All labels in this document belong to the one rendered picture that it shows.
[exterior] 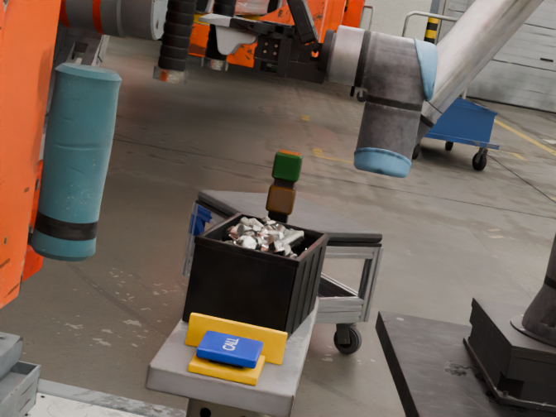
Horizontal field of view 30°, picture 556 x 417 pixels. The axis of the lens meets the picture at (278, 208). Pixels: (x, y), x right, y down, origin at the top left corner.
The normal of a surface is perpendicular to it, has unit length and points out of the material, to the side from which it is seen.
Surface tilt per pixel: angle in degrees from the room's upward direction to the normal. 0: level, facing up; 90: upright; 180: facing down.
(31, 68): 90
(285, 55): 90
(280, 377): 0
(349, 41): 58
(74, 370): 0
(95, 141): 90
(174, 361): 0
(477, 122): 90
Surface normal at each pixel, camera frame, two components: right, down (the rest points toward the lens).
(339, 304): 0.55, 0.26
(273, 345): -0.11, 0.18
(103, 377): 0.18, -0.96
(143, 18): -0.19, 0.69
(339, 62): -0.16, 0.44
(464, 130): 0.11, 0.22
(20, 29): 0.98, 0.20
